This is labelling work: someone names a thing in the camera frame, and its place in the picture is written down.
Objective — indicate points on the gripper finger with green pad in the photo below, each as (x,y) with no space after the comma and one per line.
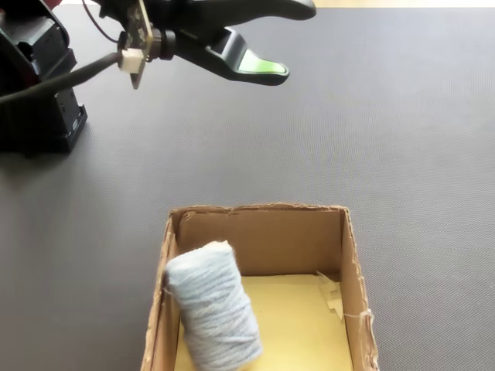
(220,54)

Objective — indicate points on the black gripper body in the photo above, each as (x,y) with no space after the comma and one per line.
(174,15)

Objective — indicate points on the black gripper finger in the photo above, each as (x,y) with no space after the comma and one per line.
(263,8)

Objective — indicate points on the block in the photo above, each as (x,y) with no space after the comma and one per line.
(216,309)

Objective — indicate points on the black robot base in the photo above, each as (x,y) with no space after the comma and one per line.
(65,127)

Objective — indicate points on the open cardboard box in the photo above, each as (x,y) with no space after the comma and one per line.
(270,239)

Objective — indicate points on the large dark grey mat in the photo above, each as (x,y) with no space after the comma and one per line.
(348,135)

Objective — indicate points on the yellow paper liner sheet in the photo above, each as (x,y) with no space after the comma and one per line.
(294,324)

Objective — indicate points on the small camera circuit board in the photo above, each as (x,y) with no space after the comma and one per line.
(137,42)

